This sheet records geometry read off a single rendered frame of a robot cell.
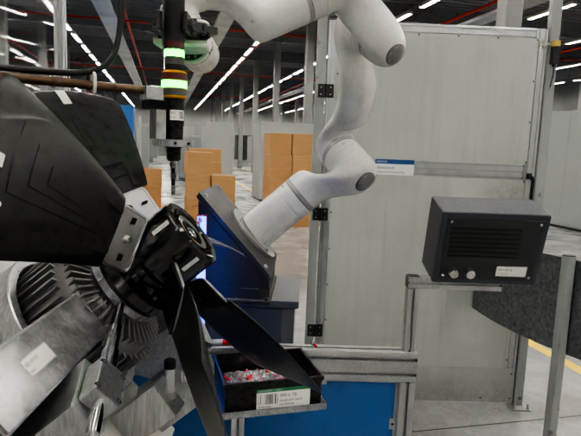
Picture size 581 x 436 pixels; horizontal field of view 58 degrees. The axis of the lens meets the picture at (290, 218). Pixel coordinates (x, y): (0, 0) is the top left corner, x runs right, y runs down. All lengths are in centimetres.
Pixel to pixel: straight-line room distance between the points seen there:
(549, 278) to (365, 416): 130
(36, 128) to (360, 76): 93
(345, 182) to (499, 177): 155
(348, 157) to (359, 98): 18
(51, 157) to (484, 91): 247
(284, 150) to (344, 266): 639
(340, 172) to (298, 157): 761
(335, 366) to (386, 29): 82
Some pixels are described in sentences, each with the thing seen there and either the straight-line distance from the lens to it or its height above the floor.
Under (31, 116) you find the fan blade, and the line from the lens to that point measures 70.
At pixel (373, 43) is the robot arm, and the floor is 161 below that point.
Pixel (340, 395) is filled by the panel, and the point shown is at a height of 73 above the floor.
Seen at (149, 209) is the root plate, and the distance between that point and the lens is 91.
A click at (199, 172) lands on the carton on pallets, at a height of 91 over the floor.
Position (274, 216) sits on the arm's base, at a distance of 156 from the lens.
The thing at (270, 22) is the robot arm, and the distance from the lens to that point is 120.
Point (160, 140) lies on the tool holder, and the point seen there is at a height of 137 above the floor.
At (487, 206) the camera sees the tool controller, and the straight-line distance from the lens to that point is 136.
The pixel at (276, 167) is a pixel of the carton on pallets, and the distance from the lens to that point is 904.
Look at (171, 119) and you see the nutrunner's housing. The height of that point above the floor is 140.
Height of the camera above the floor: 136
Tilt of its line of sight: 8 degrees down
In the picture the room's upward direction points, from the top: 2 degrees clockwise
